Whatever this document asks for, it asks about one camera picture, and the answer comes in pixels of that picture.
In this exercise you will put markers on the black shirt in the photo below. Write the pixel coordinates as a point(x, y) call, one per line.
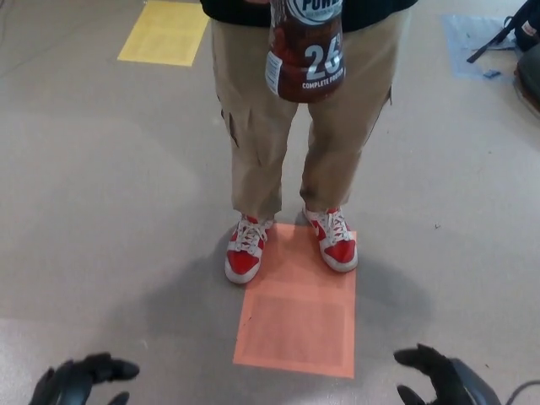
point(379, 12)

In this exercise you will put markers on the blue paper floor sheet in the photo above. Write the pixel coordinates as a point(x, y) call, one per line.
point(468, 38)

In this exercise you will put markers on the dark round chair base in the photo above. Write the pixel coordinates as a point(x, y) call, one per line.
point(529, 80)

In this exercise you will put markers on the khaki cargo trousers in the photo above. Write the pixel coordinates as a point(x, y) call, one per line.
point(253, 126)

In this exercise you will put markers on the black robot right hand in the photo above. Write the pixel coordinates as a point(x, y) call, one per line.
point(455, 384)

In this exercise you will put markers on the yellow paper floor sheet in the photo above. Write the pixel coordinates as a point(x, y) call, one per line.
point(162, 34)

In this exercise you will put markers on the orange paper floor sheet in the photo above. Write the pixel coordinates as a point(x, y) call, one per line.
point(295, 325)

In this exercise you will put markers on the red white sneaker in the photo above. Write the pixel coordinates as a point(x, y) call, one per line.
point(244, 261)
point(339, 251)

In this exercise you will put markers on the brown protein shake bottle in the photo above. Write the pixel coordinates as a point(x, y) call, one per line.
point(306, 50)

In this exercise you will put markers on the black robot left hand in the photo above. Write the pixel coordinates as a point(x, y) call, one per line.
point(73, 379)

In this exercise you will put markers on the small blue tape scrap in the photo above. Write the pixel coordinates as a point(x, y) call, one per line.
point(490, 74)

